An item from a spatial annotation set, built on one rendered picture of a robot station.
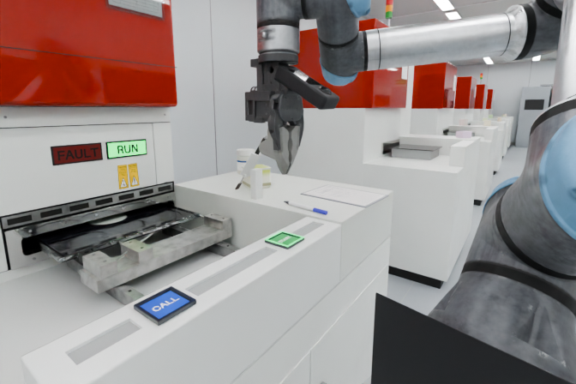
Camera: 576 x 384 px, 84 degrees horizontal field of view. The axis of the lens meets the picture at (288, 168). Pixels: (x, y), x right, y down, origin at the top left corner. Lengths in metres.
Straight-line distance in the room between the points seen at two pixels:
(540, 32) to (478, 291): 0.46
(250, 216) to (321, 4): 0.56
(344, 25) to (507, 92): 13.00
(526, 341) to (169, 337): 0.37
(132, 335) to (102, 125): 0.68
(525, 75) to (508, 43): 12.84
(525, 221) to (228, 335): 0.39
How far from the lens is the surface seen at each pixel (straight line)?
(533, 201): 0.38
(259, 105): 0.59
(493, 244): 0.46
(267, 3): 0.59
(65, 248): 0.91
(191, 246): 0.87
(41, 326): 0.80
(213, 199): 1.00
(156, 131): 1.10
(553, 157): 0.35
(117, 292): 0.80
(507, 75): 13.57
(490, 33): 0.70
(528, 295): 0.44
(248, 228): 0.92
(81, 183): 1.01
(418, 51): 0.67
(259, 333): 0.58
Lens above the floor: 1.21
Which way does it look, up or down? 10 degrees down
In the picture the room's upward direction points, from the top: straight up
